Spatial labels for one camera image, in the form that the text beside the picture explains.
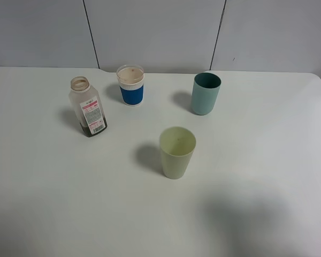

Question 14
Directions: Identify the clear plastic drink bottle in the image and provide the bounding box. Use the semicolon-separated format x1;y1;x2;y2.
69;76;108;137

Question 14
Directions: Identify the light green plastic cup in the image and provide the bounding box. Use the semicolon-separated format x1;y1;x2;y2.
159;126;196;179

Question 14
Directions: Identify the teal plastic cup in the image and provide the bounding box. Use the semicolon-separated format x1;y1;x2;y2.
190;72;221;116

